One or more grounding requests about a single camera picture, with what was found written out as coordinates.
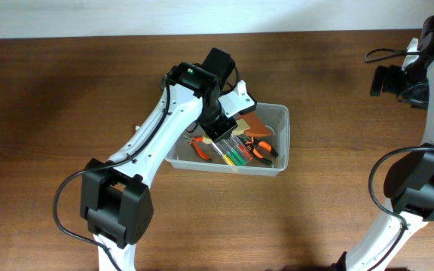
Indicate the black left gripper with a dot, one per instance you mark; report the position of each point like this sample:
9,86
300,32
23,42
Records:
220,132

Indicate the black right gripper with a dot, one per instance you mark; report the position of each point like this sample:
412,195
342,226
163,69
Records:
390,72

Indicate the red small cutting pliers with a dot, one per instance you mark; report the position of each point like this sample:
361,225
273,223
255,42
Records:
193,142

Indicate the clear screwdriver set case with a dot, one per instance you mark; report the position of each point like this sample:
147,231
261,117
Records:
232,151

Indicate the orange scraper wooden handle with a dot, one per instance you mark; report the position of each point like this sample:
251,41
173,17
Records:
249,125

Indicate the orange black long-nose pliers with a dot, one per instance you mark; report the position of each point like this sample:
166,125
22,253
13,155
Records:
254,146

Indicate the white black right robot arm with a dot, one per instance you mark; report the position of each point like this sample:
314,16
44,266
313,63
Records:
401,183

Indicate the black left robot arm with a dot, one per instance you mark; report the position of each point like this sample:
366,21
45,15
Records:
115,194

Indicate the clear plastic container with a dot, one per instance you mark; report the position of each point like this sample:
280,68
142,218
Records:
274,116

